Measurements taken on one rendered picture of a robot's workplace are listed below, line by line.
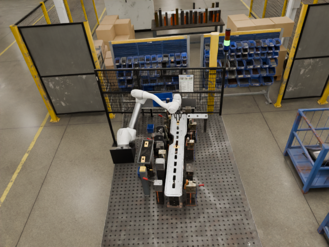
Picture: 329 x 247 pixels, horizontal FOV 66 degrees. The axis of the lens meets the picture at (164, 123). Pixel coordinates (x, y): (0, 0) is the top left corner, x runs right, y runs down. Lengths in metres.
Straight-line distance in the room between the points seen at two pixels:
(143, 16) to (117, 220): 7.58
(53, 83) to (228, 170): 3.63
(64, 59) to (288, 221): 4.36
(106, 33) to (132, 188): 4.75
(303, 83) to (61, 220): 4.90
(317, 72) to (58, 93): 4.99
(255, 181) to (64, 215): 2.89
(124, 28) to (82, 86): 2.72
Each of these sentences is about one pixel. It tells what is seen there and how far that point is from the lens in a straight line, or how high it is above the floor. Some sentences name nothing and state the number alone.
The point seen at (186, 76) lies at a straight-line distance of 3.72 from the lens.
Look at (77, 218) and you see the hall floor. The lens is 4.05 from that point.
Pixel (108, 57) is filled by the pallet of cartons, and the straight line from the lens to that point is 6.21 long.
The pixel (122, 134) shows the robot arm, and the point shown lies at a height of 1.06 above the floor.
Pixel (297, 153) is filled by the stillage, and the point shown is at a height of 0.16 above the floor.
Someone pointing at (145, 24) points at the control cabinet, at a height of 0.27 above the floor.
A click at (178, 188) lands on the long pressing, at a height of 1.00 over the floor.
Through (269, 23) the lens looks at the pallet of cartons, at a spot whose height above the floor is 1.35.
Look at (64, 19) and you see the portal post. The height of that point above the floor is 1.45.
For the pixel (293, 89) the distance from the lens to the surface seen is 5.68.
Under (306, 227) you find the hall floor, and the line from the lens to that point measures 4.00.
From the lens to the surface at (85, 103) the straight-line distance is 5.40.
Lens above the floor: 3.26
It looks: 40 degrees down
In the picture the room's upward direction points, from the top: 5 degrees counter-clockwise
